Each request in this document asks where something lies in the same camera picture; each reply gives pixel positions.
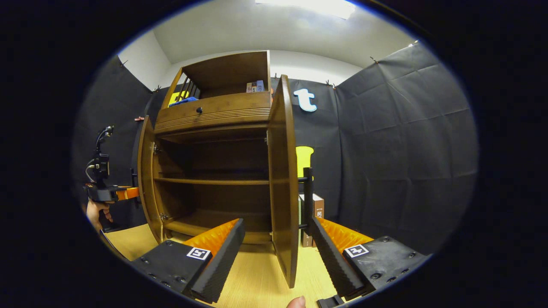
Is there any wooden cabinet door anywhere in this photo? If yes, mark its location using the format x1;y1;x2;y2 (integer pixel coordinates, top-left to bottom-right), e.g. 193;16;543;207
267;75;314;288
131;115;167;244

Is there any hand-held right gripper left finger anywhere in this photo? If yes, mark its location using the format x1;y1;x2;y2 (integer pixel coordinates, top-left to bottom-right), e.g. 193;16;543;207
131;218;246;304

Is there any black backdrop cloth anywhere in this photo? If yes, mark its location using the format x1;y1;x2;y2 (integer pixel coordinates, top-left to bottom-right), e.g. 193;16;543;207
73;42;478;255

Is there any dark book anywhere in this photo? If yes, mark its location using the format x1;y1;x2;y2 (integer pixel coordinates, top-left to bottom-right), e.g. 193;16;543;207
298;194;313;248

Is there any wooden drawer with black knob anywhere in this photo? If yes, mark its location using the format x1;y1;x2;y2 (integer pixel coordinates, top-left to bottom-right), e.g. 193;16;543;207
154;91;272;134

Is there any wooden double-door shoe cabinet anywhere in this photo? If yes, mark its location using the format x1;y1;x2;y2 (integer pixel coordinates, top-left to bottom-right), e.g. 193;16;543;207
152;50;274;245

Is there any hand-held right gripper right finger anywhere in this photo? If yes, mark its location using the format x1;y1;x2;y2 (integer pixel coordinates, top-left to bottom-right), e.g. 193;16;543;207
309;216;430;300

